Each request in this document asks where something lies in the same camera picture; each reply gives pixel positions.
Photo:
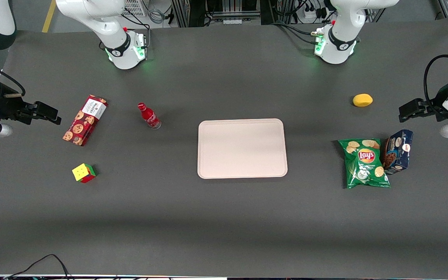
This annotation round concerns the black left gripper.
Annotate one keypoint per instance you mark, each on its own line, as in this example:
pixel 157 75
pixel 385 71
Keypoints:
pixel 436 102

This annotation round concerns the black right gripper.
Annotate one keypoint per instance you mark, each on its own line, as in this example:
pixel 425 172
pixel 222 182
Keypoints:
pixel 5 105

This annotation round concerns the red coke bottle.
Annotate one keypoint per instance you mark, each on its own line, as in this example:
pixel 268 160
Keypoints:
pixel 149 116

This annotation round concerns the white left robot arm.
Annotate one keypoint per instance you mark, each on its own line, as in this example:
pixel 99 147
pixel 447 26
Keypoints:
pixel 336 56

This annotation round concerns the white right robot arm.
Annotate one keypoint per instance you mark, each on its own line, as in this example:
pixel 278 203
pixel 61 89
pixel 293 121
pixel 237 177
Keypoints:
pixel 126 60

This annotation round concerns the beige plastic tray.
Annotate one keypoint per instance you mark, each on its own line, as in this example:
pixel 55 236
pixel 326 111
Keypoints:
pixel 243 149

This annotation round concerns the red cookie box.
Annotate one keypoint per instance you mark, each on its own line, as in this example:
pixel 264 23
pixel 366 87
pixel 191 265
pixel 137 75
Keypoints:
pixel 82 124

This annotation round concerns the blue cookie box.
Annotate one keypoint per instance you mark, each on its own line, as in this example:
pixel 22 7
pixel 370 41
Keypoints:
pixel 401 151

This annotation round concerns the yellow lemon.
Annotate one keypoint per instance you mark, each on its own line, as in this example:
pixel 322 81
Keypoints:
pixel 362 100

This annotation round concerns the rubik's cube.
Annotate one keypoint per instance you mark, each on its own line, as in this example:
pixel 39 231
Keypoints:
pixel 81 172

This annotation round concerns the green Lay's chips bag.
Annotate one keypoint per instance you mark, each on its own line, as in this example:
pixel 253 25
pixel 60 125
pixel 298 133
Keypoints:
pixel 364 167

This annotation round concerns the white power strip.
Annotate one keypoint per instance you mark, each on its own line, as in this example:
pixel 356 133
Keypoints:
pixel 310 14

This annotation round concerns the white perforated box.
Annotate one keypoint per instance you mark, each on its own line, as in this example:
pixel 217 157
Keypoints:
pixel 134 7

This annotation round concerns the dark grey table mat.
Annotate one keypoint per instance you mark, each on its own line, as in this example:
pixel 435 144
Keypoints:
pixel 208 225

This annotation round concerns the small white socket bar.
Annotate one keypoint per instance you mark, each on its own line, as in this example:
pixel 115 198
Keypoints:
pixel 231 21

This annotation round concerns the black aluminium frame rack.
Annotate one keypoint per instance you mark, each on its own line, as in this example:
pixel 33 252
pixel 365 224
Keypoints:
pixel 193 11

